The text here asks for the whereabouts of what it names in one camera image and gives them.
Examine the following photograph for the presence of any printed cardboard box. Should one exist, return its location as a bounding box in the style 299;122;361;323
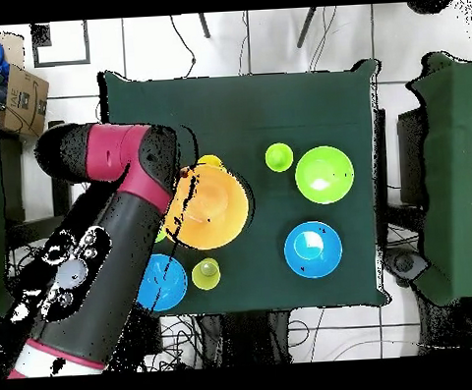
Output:
0;60;54;140

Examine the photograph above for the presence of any black chair base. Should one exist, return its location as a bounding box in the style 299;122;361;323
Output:
382;247;431;291

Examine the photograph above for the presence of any black square floor frame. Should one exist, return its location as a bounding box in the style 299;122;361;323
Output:
29;19;92;69

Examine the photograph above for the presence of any large green bowl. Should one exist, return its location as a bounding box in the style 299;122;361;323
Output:
293;143;358;207

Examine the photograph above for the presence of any black tripod leg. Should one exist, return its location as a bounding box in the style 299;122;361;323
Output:
293;6;321;49
197;12;212;39

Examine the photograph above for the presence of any large blue bowl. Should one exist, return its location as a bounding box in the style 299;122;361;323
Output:
282;219;346;281
134;251;191;314

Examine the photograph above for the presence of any large orange bowl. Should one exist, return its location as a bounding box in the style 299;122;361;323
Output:
159;160;253;252

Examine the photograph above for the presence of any black stand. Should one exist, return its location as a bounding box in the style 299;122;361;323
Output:
194;308;294;369

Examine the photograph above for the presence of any green cup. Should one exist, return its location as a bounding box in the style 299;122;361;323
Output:
263;140;296;174

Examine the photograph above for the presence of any black chair frame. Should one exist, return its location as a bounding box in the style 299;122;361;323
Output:
0;119;76;263

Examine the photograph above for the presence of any pale translucent yellow cup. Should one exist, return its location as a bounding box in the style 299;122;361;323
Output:
190;255;223;292

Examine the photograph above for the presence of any dark green table cloth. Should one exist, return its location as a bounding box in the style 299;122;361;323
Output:
96;56;392;320

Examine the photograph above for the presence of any black floor cable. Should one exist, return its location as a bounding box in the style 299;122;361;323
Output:
168;13;199;80

